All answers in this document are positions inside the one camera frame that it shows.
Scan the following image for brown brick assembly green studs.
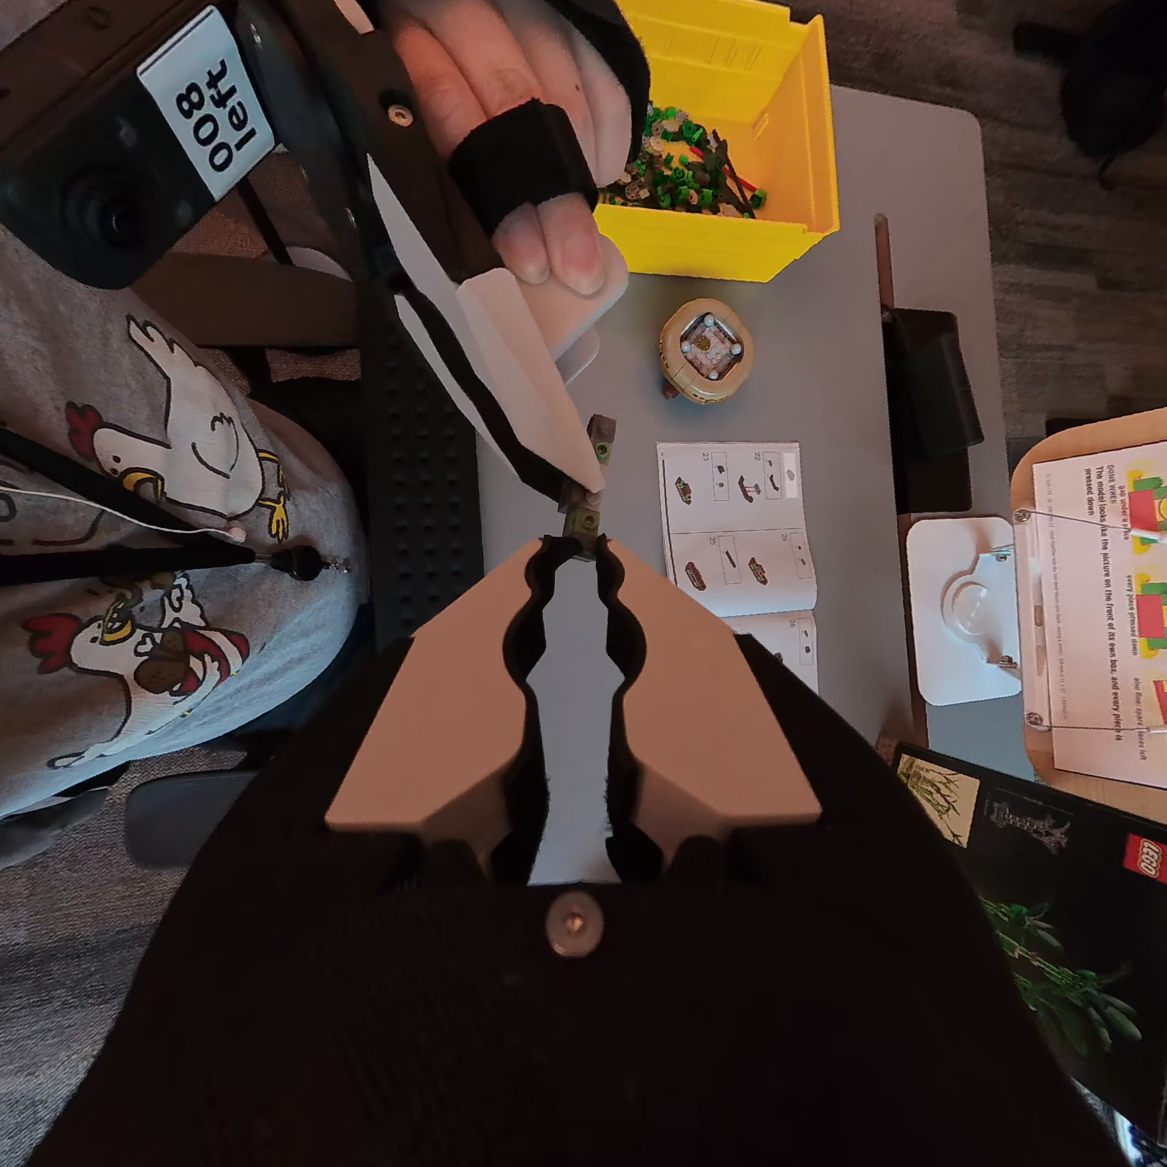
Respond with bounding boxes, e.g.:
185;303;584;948
557;415;615;544

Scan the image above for person's left hand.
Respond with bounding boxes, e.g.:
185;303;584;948
388;0;611;295

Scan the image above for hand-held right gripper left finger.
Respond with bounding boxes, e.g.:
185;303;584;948
326;533;557;887

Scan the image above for black dotted armrest pad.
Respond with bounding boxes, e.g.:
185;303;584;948
361;274;484;649

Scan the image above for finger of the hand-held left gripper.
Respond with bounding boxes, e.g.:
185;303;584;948
452;267;608;502
365;153;586;510

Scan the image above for grey desk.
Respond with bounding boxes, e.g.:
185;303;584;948
473;86;994;822

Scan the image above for yellow plastic bin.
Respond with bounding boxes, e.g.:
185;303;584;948
593;0;838;282

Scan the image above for black lanyard with badge reel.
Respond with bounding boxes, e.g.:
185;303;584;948
0;426;354;587

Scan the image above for tan round brick pot model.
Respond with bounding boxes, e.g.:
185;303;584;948
659;298;756;402

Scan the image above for black toy set box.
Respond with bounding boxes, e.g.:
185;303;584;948
889;745;1167;1121

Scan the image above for open instruction booklet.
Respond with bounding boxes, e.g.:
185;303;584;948
659;443;822;694

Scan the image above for pile of loose green bricks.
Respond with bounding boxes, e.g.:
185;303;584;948
623;102;768;216

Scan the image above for black rectangular case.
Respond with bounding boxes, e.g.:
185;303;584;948
878;309;986;513

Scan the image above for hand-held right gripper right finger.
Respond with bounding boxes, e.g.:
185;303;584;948
593;533;822;887

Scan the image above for white earphone cable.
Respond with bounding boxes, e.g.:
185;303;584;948
0;487;252;544

